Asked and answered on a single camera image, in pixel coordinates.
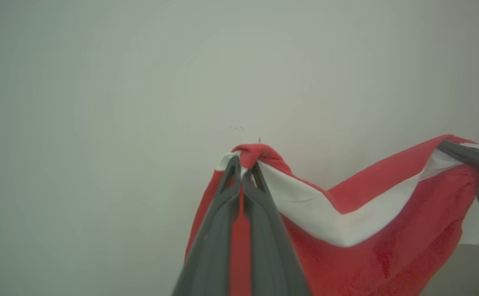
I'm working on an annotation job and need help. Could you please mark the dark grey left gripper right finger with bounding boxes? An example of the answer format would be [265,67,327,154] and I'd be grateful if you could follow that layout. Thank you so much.
[243,162,312,296]

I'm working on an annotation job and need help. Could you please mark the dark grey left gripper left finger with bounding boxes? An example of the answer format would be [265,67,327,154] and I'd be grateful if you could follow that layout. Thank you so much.
[171,156,242,296]

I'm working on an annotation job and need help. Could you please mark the red shorts with white stripes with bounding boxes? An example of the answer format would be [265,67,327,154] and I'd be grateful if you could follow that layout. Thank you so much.
[184,134,479,296]

